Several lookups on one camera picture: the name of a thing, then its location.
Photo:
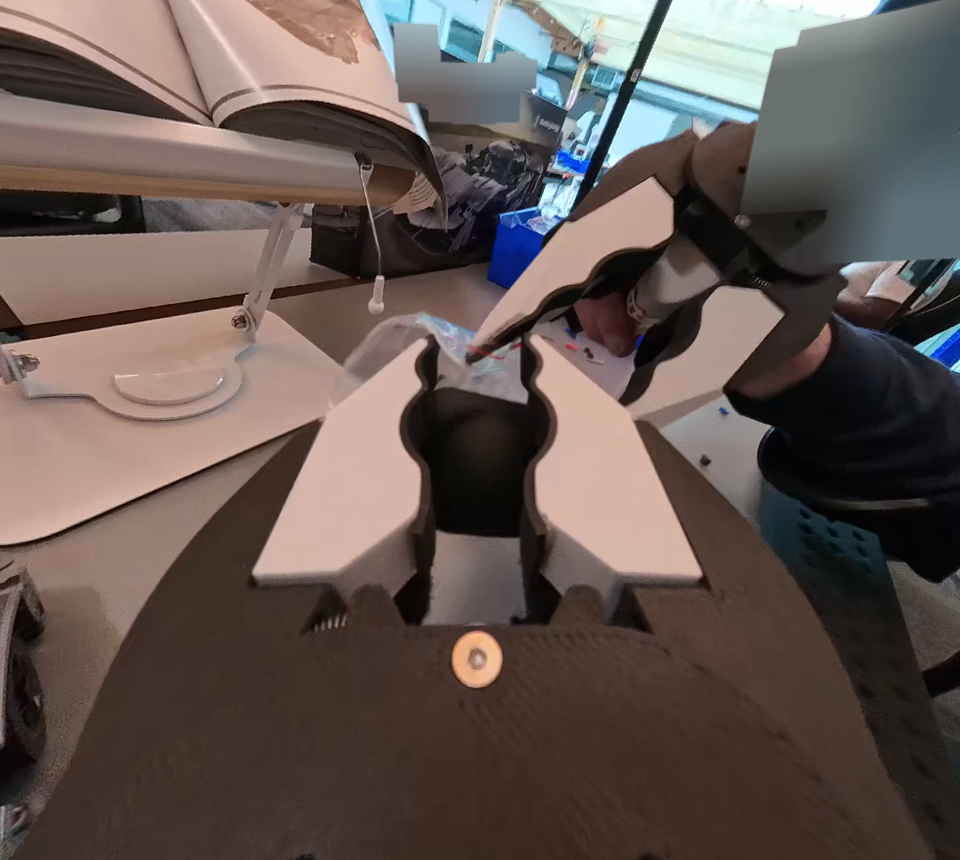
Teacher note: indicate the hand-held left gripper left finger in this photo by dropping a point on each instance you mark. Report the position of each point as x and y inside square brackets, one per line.
[337, 500]

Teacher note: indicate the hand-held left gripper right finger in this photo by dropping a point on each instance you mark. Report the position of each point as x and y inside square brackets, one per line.
[615, 500]

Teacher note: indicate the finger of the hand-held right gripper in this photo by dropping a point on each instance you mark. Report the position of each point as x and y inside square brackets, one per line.
[600, 245]
[720, 342]

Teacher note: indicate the clear bag of lego parts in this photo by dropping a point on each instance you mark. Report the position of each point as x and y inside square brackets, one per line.
[397, 342]

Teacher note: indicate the partly built lego car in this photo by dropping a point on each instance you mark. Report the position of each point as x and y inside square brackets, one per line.
[19, 650]

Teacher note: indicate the person's right forearm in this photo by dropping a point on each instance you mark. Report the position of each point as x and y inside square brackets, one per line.
[862, 425]

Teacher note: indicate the dark lego set box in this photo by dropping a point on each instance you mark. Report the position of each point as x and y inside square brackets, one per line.
[450, 200]

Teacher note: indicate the person's right hand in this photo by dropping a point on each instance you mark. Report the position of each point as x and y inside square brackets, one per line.
[607, 320]

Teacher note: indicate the clear plastic bags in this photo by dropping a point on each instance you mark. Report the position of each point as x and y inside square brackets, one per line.
[540, 222]

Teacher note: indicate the blue plastic bin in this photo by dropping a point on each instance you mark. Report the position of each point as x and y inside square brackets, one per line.
[514, 252]

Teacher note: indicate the black pole with ribbed disc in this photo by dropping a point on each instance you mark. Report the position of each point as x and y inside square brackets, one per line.
[645, 35]

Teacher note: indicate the white book stand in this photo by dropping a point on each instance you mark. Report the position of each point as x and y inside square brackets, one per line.
[150, 440]

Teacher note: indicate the open instruction book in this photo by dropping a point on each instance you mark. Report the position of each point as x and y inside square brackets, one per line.
[187, 12]

